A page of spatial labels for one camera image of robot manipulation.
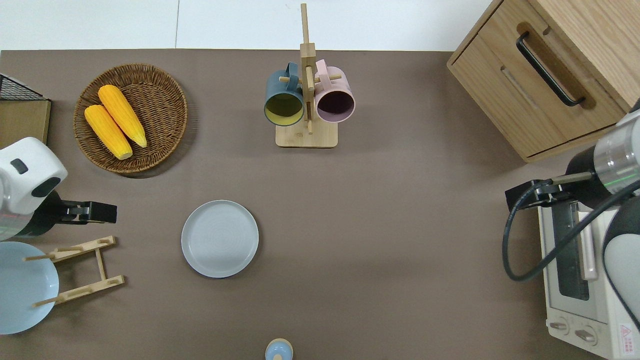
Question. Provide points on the teal mug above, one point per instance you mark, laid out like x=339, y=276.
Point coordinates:
x=277, y=85

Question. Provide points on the brown table mat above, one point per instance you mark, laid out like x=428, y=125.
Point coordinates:
x=400, y=250

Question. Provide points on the yellow corn cob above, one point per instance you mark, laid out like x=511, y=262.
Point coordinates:
x=122, y=115
x=107, y=131

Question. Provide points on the toaster oven knob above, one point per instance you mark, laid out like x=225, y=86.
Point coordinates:
x=559, y=326
x=586, y=336

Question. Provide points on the light blue plate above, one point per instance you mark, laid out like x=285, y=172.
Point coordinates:
x=25, y=290

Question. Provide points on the wooden mug tree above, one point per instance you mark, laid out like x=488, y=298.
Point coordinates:
x=306, y=137

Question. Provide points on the pink mug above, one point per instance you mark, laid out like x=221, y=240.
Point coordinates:
x=340, y=85

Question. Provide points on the white toaster oven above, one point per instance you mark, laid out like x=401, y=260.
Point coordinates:
x=565, y=310

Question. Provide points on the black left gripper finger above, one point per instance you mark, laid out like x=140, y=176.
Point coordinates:
x=103, y=212
x=75, y=204

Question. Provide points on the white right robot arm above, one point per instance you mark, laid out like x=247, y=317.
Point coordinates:
x=625, y=240

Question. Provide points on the wooden drawer cabinet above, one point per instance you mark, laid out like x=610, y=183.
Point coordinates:
x=500, y=90

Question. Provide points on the brown wicker basket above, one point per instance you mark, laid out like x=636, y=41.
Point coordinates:
x=160, y=105

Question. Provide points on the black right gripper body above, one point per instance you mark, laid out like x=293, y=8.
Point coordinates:
x=585, y=192

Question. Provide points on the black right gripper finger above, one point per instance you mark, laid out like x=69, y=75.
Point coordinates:
x=555, y=196
x=517, y=200

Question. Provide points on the gray plate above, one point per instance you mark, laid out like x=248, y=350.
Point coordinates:
x=220, y=239

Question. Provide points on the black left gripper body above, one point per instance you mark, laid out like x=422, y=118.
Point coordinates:
x=45, y=215

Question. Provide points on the wooden plate rack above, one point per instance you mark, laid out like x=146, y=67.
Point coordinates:
x=101, y=264

